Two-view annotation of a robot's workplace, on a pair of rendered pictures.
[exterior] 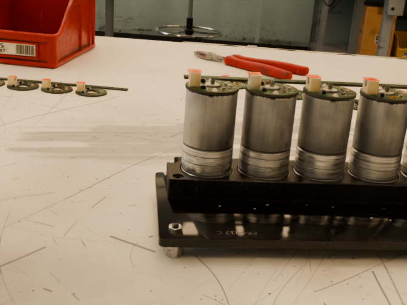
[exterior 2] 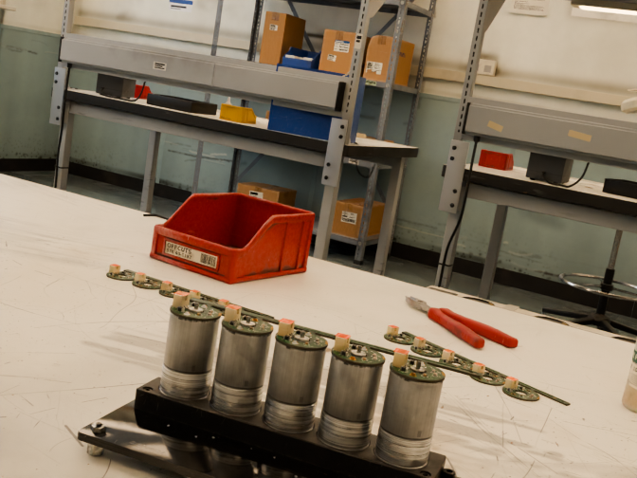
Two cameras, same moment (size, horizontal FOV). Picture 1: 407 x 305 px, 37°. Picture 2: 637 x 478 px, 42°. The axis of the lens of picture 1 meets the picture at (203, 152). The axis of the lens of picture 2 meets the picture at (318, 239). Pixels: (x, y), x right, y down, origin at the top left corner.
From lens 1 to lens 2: 0.23 m
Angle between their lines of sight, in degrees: 26
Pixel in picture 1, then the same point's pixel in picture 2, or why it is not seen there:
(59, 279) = not seen: outside the picture
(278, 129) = (237, 364)
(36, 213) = (33, 393)
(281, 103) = (241, 340)
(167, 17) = (588, 264)
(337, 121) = (292, 370)
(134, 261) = (57, 447)
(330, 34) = not seen: outside the picture
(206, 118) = (174, 338)
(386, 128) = (340, 389)
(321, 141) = (277, 387)
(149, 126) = not seen: hidden behind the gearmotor
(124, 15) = (529, 251)
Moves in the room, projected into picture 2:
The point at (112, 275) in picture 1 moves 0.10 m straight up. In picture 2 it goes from (26, 450) to (49, 230)
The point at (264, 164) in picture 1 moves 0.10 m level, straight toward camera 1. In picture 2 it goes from (222, 396) to (52, 456)
